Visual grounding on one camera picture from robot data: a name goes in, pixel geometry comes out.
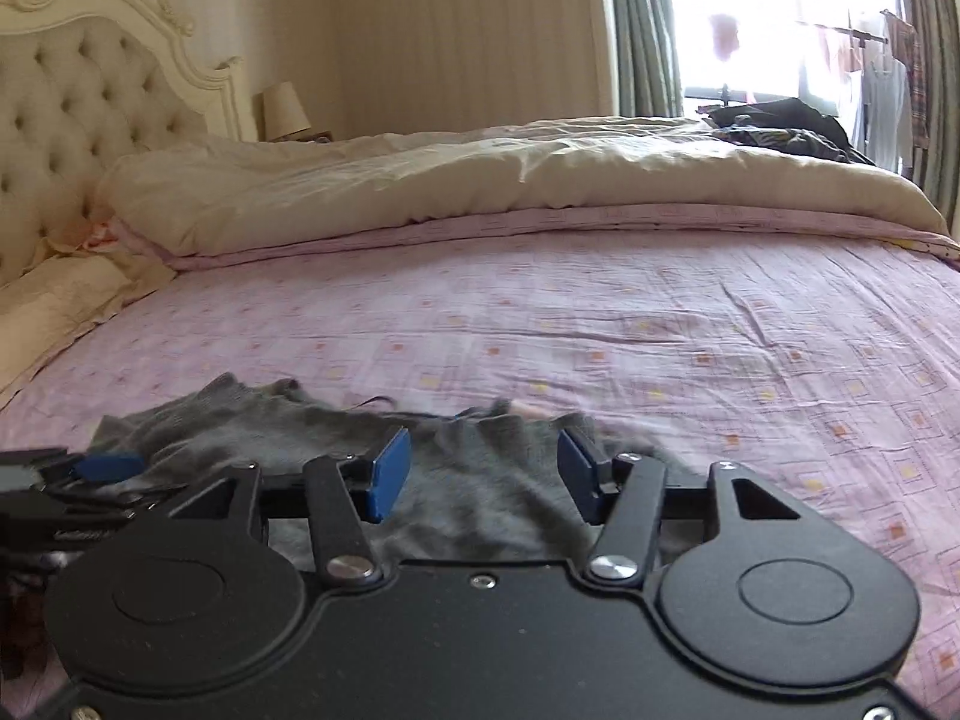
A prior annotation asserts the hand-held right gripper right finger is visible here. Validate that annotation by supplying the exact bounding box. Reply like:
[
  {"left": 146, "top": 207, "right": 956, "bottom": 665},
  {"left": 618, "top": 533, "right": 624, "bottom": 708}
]
[{"left": 557, "top": 427, "right": 805, "bottom": 583}]

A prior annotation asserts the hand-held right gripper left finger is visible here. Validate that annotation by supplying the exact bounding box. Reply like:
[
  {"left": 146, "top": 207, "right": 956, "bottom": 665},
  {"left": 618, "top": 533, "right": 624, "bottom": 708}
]
[{"left": 169, "top": 426, "right": 412, "bottom": 587}]

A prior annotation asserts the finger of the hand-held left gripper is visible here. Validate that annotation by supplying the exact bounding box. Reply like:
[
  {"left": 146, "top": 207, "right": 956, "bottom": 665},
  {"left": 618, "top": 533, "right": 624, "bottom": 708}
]
[{"left": 0, "top": 448, "right": 147, "bottom": 502}]

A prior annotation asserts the grey argyle sweater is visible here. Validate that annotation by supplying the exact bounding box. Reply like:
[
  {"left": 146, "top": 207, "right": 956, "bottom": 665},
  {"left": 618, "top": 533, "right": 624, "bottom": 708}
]
[{"left": 90, "top": 371, "right": 680, "bottom": 571}]

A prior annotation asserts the dark clothes pile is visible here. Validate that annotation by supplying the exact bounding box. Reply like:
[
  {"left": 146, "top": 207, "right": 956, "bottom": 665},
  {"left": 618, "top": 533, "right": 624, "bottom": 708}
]
[{"left": 705, "top": 97, "right": 875, "bottom": 166}]

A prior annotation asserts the pink patterned bed sheet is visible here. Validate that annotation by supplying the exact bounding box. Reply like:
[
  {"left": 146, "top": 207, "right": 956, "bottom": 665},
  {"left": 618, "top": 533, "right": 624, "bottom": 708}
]
[{"left": 0, "top": 236, "right": 960, "bottom": 720}]

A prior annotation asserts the cream pillow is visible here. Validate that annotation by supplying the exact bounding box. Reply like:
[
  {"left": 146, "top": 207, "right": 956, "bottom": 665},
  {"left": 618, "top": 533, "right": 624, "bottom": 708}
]
[{"left": 0, "top": 236, "right": 177, "bottom": 410}]

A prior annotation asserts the orange patterned cloth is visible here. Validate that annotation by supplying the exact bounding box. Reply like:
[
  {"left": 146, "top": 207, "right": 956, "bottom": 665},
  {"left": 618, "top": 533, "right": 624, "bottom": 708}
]
[{"left": 79, "top": 216, "right": 125, "bottom": 250}]

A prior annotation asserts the cream duvet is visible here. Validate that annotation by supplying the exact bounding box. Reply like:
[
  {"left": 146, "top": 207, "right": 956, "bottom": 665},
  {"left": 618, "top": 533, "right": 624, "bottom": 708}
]
[{"left": 94, "top": 116, "right": 960, "bottom": 275}]

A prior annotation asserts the cream tufted headboard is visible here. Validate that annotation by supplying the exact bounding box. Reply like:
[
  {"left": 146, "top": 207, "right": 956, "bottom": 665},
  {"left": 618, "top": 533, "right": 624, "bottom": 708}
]
[{"left": 0, "top": 0, "right": 252, "bottom": 286}]

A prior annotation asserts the beige bedside lamp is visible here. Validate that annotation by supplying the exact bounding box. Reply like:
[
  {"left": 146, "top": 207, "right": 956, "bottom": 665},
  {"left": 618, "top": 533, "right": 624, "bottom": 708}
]
[{"left": 259, "top": 81, "right": 314, "bottom": 143}]

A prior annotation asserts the grey-green curtain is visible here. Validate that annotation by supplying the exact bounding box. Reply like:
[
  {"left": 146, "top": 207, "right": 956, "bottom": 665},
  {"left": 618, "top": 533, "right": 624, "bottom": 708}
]
[
  {"left": 900, "top": 0, "right": 960, "bottom": 237},
  {"left": 604, "top": 0, "right": 687, "bottom": 119}
]

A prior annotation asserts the white hanging garment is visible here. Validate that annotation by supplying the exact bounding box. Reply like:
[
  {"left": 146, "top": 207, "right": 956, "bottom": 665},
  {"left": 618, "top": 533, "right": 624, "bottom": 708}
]
[{"left": 859, "top": 52, "right": 916, "bottom": 175}]

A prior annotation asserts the pink hanging garment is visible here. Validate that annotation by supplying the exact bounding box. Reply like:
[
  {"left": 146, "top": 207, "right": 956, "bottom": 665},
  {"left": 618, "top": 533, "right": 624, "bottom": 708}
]
[{"left": 814, "top": 21, "right": 865, "bottom": 95}]

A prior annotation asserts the plaid hanging garment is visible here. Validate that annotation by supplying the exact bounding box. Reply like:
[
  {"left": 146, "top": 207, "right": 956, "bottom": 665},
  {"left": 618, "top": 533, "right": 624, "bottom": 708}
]
[{"left": 883, "top": 11, "right": 932, "bottom": 152}]

